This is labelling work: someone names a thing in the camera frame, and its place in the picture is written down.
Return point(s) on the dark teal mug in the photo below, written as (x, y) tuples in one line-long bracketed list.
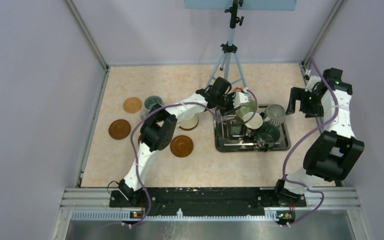
[(267, 136)]

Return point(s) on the steel tray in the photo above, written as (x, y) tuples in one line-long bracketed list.
[(231, 135)]

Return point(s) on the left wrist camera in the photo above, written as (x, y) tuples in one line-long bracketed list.
[(241, 98)]

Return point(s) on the red owl figurine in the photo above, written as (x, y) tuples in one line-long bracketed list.
[(238, 89)]

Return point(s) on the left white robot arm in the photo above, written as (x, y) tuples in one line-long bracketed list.
[(158, 127)]

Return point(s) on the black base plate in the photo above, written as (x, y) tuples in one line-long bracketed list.
[(206, 201)]

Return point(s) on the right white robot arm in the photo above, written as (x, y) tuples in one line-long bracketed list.
[(335, 152)]

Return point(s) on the blue board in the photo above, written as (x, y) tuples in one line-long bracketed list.
[(258, 5)]

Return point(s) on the light wooden coaster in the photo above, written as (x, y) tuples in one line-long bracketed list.
[(132, 105)]

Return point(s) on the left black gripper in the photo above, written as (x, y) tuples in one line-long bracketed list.
[(231, 109)]

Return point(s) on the grey ribbed mug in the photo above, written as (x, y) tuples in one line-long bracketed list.
[(274, 114)]

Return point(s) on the light green mug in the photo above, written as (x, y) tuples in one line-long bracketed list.
[(246, 108)]

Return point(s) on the blue-grey mug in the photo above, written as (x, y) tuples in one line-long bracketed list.
[(149, 103)]

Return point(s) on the brown wooden coaster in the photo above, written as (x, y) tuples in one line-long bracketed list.
[(181, 146), (139, 139), (190, 128), (119, 129)]

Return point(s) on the aluminium frame rail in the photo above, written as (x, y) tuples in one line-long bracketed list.
[(93, 204)]

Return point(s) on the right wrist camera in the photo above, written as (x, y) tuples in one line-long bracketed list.
[(312, 82)]

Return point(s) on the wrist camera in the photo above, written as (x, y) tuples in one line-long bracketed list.
[(241, 98), (312, 82)]

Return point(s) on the white faceted mug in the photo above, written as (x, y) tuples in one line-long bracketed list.
[(252, 120)]

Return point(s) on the cream mug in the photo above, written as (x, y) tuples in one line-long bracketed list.
[(191, 121)]

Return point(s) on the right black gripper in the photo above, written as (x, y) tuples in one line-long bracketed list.
[(299, 94)]

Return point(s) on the blue camera tripod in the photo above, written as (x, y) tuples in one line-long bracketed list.
[(228, 48)]

